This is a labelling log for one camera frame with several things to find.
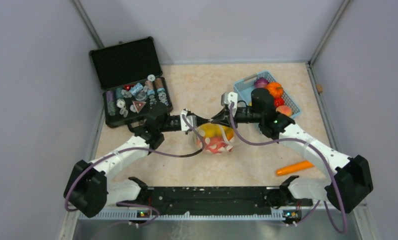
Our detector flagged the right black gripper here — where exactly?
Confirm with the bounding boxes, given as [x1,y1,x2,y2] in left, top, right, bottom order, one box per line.
[211,107,263,131]

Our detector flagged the yellow toy lemon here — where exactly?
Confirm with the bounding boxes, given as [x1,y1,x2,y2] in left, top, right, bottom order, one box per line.
[197,123,235,140]

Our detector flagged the clear dotted zip bag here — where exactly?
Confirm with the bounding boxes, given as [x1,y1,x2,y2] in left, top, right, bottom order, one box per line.
[194,123,235,155]

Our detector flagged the red toy apple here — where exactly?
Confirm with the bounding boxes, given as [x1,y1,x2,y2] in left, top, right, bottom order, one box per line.
[204,136,234,154]

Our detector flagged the blue perforated plastic basket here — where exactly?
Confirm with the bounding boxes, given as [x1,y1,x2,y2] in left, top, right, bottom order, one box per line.
[233,70,302,119]

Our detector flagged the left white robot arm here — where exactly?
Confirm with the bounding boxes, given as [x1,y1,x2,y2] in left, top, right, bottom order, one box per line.
[63,103,211,218]

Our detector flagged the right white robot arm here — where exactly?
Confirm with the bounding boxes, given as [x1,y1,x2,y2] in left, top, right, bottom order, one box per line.
[211,88,374,214]

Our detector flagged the purple toy onion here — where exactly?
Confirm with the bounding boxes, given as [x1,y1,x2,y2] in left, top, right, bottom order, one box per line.
[253,77,270,88]

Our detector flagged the red toy pepper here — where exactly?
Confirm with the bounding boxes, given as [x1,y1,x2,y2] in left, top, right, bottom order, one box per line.
[274,97,285,108]

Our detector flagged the orange toy pumpkin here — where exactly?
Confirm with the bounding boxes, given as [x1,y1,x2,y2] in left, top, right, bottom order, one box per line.
[264,81,284,98]

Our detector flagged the toy peach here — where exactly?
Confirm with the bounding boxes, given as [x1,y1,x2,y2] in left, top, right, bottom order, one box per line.
[276,105,293,117]

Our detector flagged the orange toy carrot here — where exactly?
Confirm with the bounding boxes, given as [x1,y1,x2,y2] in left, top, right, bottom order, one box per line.
[275,160,314,176]

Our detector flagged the black poker chip case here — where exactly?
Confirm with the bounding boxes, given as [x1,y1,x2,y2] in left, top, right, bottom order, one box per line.
[88,36,174,128]

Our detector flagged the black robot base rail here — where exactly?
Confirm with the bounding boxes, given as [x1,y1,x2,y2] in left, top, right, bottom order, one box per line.
[132,186,313,216]

